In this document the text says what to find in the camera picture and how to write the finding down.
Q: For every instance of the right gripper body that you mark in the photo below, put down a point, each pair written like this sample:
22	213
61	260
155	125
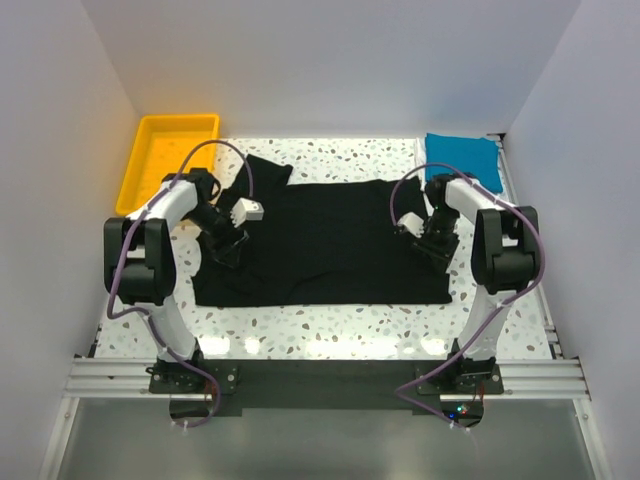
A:
440	243

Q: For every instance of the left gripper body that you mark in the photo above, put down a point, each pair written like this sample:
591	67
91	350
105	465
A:
222	245

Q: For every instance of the black t shirt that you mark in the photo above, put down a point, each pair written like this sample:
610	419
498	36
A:
321	244

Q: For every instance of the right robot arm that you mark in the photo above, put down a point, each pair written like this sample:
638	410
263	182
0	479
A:
506	263

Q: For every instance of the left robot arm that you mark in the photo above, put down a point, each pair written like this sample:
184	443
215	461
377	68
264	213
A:
140	270

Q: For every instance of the folded blue t shirt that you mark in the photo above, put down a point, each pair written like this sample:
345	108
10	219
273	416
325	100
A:
476	157

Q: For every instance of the yellow plastic tray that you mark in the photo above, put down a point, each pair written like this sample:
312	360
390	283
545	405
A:
161	144

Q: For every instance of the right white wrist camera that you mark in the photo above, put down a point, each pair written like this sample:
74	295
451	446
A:
411	223

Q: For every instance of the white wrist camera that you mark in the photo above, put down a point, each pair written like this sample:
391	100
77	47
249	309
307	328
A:
411	223
246	210

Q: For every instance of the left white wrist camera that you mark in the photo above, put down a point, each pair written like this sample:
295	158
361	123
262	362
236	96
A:
246	210

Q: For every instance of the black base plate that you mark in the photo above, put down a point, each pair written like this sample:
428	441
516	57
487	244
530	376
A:
229	387

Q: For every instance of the aluminium frame rail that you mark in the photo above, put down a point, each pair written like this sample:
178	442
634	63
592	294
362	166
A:
522	379

